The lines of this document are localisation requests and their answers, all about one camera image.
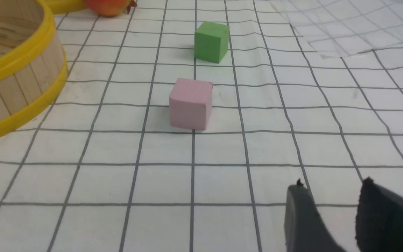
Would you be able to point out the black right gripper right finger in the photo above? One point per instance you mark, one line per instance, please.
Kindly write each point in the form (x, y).
(379, 219)

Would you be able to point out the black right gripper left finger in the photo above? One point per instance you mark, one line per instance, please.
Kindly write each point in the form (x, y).
(304, 228)

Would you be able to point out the bamboo steamer tray yellow rim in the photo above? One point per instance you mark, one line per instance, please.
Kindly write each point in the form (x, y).
(33, 67)

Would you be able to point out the bamboo steamer lid yellow rim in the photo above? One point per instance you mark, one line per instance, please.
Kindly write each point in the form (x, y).
(65, 6)

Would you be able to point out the white grid-pattern tablecloth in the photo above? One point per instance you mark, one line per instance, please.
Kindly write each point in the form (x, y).
(308, 89)

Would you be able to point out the pink foam cube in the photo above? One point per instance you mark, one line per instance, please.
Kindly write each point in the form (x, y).
(190, 104)

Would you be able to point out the green foam cube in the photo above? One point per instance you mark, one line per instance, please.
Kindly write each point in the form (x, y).
(211, 41)

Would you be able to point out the red pomegranate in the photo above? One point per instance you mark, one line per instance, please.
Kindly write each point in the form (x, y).
(110, 8)

